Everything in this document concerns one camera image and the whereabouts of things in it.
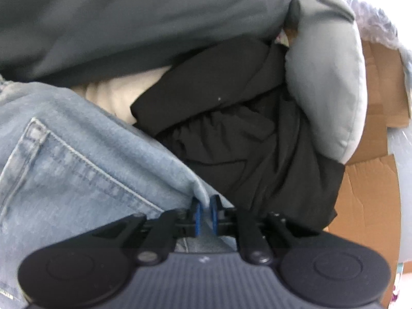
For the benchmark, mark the clear plastic bag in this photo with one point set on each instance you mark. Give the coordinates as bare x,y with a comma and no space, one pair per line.
379,19

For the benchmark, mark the light blue denim pants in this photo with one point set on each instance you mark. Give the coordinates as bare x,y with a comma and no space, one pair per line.
80,154

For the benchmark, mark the grey neck pillow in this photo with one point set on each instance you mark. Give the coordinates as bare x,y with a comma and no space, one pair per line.
325,70

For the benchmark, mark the cream bear print bed sheet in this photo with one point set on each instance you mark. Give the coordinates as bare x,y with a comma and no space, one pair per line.
112,93

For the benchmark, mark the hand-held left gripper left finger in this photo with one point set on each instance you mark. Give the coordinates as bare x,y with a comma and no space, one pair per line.
197,219

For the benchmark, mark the flattened cardboard sheet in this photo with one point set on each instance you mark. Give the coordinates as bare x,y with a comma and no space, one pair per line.
363,199

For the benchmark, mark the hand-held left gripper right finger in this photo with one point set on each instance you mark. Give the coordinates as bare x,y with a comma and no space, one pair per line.
215,217

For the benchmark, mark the dark grey pillow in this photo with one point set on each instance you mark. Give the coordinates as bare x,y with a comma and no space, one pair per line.
128,22

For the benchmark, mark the black clothes pile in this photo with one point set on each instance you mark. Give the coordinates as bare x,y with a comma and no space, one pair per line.
241,135

